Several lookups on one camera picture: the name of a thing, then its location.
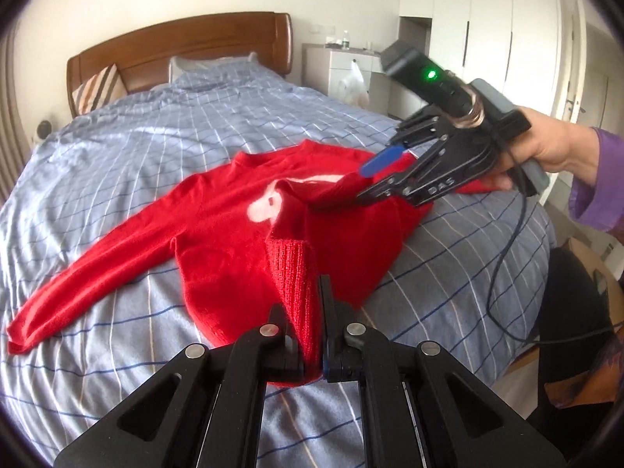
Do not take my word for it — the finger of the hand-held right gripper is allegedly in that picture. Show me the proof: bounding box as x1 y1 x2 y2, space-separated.
360 106 452 179
355 153 442 208

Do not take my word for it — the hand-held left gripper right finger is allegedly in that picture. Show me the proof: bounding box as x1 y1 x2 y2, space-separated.
318 274 569 468

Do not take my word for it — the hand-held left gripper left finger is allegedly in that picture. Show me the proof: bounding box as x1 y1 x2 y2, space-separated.
53 303 309 468

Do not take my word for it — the red knit sweater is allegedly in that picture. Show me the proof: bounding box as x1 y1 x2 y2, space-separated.
7 139 503 390

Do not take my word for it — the person's right forearm purple sleeve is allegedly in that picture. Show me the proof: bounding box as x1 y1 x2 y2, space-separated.
568 127 624 235

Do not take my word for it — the person's right hand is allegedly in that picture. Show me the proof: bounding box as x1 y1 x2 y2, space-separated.
486 106 601 192

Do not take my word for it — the white plastic bag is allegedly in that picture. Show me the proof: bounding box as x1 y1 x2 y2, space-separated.
338 60 366 104

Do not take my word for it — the white wardrobe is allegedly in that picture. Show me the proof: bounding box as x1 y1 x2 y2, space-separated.
399 0 576 125

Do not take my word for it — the white bedside desk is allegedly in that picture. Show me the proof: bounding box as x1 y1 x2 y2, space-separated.
301 43 392 108

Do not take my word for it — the white door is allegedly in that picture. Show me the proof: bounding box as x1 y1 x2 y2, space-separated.
551 23 616 125

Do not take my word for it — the wooden bed headboard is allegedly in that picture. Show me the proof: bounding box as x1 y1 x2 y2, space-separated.
66 12 293 119

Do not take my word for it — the orange patterned cloth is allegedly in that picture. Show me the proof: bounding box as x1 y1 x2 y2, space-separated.
542 326 624 413

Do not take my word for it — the striped pillow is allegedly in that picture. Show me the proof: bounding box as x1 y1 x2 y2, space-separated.
71 63 128 117

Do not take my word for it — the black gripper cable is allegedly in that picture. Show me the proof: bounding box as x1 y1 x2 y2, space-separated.
486 153 622 344

